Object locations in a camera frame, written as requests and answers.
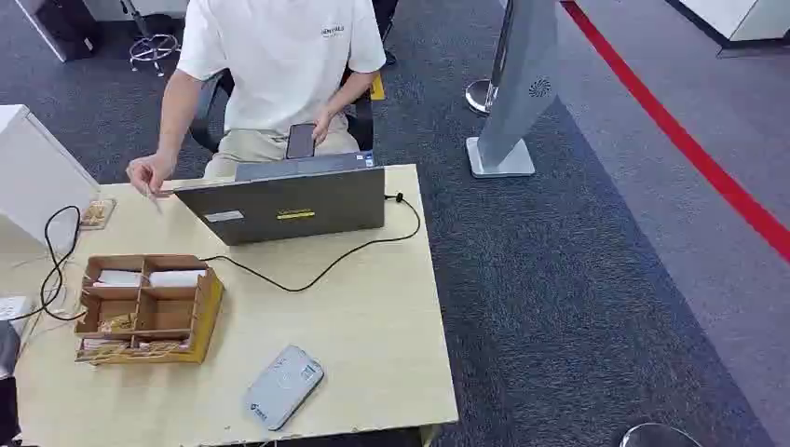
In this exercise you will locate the person's left hand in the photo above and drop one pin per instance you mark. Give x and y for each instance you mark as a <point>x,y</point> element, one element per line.
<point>322,126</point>

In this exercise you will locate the person's right hand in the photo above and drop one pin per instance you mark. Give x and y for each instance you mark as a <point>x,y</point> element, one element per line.
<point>149,170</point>

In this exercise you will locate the black smartphone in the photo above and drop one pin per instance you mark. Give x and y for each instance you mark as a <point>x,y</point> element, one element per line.
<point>300,141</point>

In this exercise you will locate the yellow tag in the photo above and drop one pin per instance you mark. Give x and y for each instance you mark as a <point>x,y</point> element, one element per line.
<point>377,88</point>

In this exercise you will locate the small wooden tray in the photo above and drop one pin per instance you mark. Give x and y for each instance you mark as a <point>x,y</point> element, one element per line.
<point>97,214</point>

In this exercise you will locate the black office chair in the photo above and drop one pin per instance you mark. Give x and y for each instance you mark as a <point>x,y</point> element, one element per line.
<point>207,117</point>

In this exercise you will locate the person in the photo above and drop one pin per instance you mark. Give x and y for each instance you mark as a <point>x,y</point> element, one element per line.
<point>278,62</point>

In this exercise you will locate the grey laptop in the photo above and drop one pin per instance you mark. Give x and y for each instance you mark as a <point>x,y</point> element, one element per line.
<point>284,207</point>

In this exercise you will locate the white card stack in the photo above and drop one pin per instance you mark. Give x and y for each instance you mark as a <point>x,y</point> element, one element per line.
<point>118,278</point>
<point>176,278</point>

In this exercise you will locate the white cabinet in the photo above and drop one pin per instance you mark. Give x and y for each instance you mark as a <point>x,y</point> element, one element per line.
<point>37,173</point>

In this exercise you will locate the chrome stool base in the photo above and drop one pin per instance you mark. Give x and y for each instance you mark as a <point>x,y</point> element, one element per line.
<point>153,47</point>

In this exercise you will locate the wooden card box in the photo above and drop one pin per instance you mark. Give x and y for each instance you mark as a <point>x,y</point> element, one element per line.
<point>207,314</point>

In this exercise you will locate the printed card stack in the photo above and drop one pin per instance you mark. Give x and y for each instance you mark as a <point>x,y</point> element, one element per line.
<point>117,322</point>

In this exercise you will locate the chrome stanchion base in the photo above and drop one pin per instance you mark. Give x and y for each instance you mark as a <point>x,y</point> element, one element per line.
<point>479,95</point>

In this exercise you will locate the black cabinet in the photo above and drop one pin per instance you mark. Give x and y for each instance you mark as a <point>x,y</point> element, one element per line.
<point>65,28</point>

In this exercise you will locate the printed card row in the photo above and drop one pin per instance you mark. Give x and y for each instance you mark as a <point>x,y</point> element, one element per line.
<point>133,347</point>

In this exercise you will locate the white power strip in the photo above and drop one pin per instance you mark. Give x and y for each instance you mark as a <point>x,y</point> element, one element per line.
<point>12,307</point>

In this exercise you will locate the grey standing kiosk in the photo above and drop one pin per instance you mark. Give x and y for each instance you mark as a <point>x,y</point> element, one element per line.
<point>518,80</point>

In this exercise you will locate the grey card reader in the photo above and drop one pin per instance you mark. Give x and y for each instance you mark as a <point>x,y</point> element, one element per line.
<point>284,387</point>

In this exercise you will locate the dark grey equipment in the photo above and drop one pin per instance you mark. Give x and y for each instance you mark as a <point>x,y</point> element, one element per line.
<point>7,382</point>

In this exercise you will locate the red floor tape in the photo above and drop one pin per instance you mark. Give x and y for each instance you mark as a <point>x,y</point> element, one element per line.
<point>679,139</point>

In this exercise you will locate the white counter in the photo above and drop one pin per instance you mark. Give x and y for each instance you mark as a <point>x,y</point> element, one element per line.
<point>747,18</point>

